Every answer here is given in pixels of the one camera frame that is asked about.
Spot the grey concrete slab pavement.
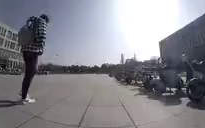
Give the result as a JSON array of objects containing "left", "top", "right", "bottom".
[{"left": 0, "top": 73, "right": 205, "bottom": 128}]

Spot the dark building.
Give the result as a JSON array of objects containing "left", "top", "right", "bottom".
[{"left": 158, "top": 7, "right": 205, "bottom": 68}]

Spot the distant row of trees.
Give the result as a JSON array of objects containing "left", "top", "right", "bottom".
[{"left": 36, "top": 62, "right": 124, "bottom": 75}]

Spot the person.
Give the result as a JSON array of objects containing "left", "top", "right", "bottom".
[{"left": 17, "top": 13, "right": 50, "bottom": 105}]

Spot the white glass-fronted building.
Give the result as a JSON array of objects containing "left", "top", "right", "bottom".
[{"left": 0, "top": 17, "right": 26, "bottom": 72}]

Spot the row of parked scooters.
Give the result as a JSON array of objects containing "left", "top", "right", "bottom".
[{"left": 108, "top": 53, "right": 205, "bottom": 103}]

